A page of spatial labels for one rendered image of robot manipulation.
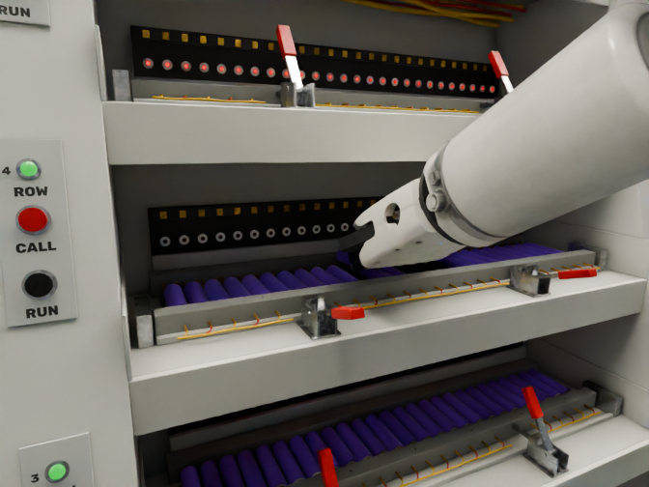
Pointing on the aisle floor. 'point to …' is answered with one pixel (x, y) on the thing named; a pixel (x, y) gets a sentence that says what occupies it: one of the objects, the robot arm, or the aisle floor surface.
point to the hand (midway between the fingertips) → (371, 252)
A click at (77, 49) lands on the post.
